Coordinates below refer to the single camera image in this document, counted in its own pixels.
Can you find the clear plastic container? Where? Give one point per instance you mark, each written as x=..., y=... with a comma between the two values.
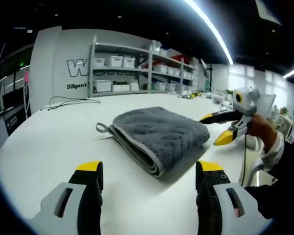
x=218, y=98

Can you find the person's right hand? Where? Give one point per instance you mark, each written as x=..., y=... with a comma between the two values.
x=262, y=128

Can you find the black desktop monitor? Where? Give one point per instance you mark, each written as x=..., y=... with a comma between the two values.
x=13, y=100

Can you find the grey towel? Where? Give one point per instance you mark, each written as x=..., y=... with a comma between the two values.
x=161, y=132

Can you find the person's dark clothed torso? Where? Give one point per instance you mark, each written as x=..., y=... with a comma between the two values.
x=284, y=195

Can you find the white office chair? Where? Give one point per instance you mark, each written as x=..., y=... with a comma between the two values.
x=257, y=176

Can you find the rows of white storage bins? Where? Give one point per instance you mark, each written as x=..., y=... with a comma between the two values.
x=116, y=61

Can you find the idle yellow white gripper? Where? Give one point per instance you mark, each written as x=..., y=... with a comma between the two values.
x=193, y=95

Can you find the grey metal shelving unit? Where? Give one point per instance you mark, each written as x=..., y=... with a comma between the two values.
x=150, y=73

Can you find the long ceiling light strip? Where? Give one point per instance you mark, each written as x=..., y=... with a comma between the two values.
x=210, y=24

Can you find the pink hanging tag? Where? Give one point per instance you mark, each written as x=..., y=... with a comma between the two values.
x=27, y=77

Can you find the short ceiling light strip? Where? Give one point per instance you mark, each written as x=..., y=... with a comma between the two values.
x=292, y=71

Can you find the small potted plant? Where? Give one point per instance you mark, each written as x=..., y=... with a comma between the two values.
x=284, y=110
x=229, y=91

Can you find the black floor stand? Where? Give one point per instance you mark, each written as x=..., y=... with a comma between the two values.
x=210, y=78

